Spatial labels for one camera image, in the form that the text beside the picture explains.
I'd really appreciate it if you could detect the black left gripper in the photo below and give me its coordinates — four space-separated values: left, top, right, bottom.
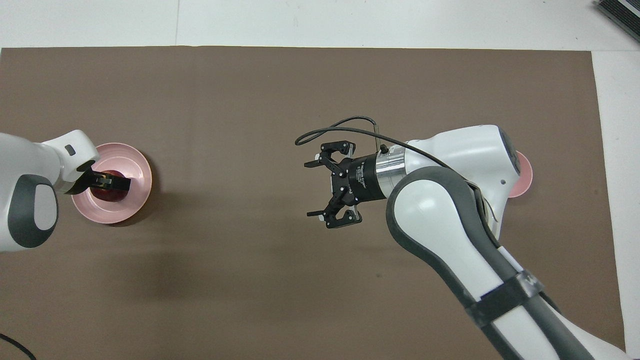
70 169 132 196

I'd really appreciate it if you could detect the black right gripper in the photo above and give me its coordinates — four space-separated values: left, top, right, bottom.
304 141 388 230

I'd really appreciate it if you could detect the red apple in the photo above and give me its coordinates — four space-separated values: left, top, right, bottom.
91 170 126 202

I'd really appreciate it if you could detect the pink plate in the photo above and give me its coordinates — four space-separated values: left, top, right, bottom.
71 142 153 225

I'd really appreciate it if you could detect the pink bowl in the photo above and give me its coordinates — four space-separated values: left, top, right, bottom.
507 150 534 199

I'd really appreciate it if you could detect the brown table mat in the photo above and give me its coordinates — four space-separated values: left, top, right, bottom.
0 46 627 360

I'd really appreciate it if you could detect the dark ribbed metal housing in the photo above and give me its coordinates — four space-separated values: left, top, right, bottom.
594 0 640 43

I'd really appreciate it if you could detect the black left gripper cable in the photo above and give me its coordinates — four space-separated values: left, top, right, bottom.
0 332 37 360

